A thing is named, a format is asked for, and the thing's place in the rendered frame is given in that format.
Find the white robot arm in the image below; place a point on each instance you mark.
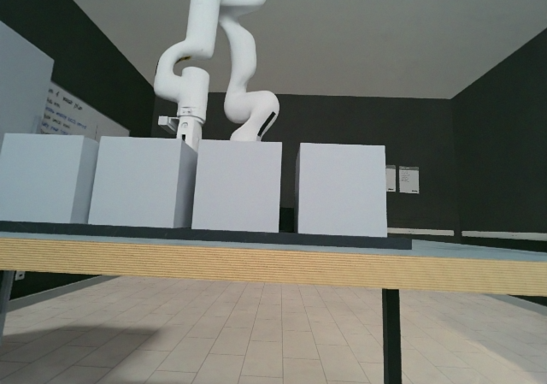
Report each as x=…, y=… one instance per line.
x=257, y=110

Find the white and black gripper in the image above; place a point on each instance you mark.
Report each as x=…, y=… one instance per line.
x=190, y=130

